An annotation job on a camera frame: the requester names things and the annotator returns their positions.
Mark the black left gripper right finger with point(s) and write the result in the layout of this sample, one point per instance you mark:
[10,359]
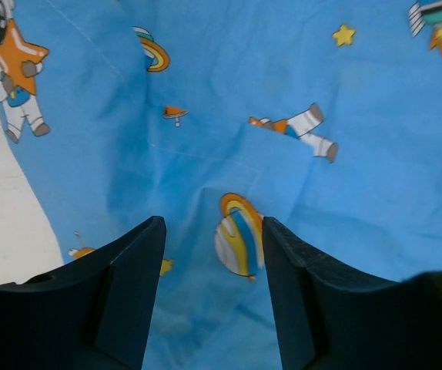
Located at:
[330,315]

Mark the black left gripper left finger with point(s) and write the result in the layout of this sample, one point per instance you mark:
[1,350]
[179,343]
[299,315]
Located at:
[93,313]

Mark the blue space-print cloth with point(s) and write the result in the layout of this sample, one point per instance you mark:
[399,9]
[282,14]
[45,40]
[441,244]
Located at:
[213,115]

